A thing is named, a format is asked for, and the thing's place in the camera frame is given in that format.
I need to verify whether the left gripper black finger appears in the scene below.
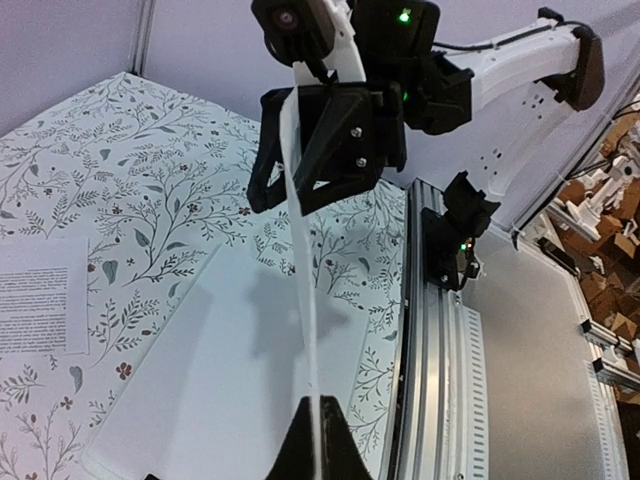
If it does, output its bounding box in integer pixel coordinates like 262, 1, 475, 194
267, 395, 371, 480

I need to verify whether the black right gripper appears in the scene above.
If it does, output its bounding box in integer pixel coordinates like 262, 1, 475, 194
247, 0, 473, 216

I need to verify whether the printed text paper sheet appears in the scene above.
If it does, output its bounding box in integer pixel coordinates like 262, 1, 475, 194
1, 237, 89, 356

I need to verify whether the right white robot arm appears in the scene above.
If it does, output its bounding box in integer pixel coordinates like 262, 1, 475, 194
247, 1, 605, 220

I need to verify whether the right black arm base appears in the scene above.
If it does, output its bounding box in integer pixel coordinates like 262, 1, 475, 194
421, 171, 501, 292

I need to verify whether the floral patterned table mat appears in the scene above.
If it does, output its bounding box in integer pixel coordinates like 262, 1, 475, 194
1, 73, 405, 479

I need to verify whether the cardboard boxes clutter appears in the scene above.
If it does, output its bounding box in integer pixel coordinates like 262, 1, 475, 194
547, 95, 639, 405

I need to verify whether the front aluminium rail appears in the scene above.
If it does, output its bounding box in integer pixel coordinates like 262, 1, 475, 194
378, 180, 463, 479

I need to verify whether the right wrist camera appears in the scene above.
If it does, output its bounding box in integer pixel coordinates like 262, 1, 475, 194
251, 0, 367, 87

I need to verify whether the perforated white cable tray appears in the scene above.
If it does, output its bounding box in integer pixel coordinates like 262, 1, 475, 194
451, 297, 490, 479

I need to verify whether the left aluminium corner post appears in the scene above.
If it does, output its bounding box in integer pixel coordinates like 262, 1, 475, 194
128, 0, 157, 77

